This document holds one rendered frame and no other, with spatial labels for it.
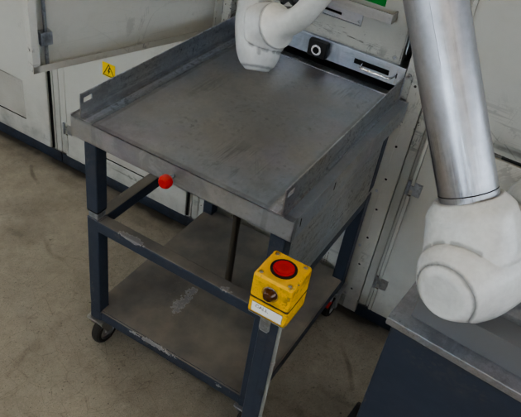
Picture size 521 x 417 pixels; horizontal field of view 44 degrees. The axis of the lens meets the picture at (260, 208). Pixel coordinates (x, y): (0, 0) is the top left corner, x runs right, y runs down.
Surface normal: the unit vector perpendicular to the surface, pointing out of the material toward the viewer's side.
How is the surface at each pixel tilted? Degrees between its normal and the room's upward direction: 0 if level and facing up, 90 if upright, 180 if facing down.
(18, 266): 0
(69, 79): 90
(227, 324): 0
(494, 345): 90
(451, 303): 93
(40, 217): 0
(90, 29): 90
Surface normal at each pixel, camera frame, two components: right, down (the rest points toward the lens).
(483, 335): -0.58, 0.44
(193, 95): 0.14, -0.77
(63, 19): 0.66, 0.54
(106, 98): 0.85, 0.41
